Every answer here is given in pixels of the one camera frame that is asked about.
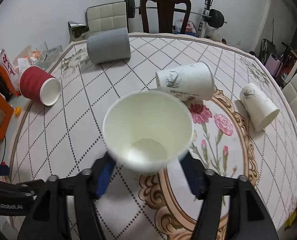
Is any white cup bamboo print right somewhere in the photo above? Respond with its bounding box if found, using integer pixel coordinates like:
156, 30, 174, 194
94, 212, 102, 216
240, 83, 280, 132

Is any red ribbed paper cup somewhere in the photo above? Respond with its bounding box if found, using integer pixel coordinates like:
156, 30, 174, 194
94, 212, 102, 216
19, 66, 61, 106

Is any white cup bamboo print centre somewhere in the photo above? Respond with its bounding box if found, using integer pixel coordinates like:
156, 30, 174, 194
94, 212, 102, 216
155, 62, 215, 101

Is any white padded chair back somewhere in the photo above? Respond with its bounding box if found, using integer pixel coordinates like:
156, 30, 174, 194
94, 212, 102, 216
86, 2, 128, 36

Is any white cup bamboo print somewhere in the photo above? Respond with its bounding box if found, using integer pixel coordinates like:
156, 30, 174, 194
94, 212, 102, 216
155, 62, 215, 101
240, 83, 280, 132

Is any grey paper cup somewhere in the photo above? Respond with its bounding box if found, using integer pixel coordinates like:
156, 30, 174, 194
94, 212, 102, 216
87, 27, 131, 64

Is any barbell with black plates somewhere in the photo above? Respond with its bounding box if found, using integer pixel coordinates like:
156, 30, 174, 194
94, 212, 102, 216
124, 0, 228, 29

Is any silver tea box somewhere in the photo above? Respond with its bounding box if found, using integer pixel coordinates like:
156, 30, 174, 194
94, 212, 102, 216
68, 21, 89, 42

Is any glass ashtray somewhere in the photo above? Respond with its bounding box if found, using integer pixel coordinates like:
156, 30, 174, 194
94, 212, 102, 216
36, 45, 63, 64

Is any pink suitcase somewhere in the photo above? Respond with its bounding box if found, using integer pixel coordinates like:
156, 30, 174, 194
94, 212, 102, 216
264, 54, 282, 77

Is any white cup calligraphy print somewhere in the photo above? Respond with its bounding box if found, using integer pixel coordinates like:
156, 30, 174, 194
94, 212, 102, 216
102, 90, 193, 173

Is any yellow bottle cap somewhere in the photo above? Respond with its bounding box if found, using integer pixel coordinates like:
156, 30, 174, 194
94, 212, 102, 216
14, 107, 22, 116

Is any dark wooden chair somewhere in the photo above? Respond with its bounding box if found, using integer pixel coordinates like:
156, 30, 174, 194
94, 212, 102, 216
140, 0, 191, 34

